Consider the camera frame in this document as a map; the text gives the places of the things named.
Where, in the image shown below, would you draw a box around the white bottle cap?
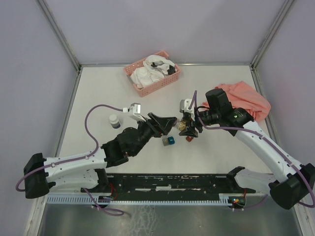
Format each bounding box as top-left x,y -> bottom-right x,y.
109,114 -> 121,129

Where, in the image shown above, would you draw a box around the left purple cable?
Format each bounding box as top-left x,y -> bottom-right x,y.
16,105 -> 130,216

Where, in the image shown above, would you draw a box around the glass pill bottle yellow pills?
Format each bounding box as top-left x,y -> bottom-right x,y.
174,119 -> 189,131

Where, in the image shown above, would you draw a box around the white cable duct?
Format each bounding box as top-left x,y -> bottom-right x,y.
46,195 -> 232,206

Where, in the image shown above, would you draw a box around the purple cable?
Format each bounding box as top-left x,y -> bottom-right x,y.
16,105 -> 130,216
189,90 -> 315,211

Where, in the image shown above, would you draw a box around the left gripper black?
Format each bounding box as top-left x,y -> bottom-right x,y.
131,112 -> 177,156

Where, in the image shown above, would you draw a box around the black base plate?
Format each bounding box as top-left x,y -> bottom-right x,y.
89,174 -> 255,202

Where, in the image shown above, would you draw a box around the white cloth in basket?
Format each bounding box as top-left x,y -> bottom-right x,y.
130,55 -> 178,89

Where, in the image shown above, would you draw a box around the red pill box right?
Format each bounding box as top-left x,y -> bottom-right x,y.
186,136 -> 194,142

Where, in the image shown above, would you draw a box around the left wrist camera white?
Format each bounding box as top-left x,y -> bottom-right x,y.
123,103 -> 146,122

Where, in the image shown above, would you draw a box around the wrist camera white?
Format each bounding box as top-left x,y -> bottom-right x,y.
179,99 -> 195,116
123,103 -> 146,122

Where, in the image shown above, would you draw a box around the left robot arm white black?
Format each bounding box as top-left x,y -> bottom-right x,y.
24,113 -> 177,199

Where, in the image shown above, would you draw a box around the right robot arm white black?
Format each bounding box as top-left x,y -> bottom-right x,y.
180,88 -> 315,209

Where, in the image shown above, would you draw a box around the pink shirt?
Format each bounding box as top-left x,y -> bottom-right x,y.
214,81 -> 271,122

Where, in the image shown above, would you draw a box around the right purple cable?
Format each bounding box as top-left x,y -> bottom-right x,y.
189,90 -> 315,211

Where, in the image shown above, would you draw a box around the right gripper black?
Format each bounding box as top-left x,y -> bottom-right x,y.
179,107 -> 220,138

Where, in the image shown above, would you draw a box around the teal pill box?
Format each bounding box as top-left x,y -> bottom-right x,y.
167,136 -> 175,145

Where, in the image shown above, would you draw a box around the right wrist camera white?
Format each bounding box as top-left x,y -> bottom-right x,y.
179,99 -> 195,116

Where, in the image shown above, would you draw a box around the grey pill box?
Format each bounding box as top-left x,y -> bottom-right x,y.
162,138 -> 169,146

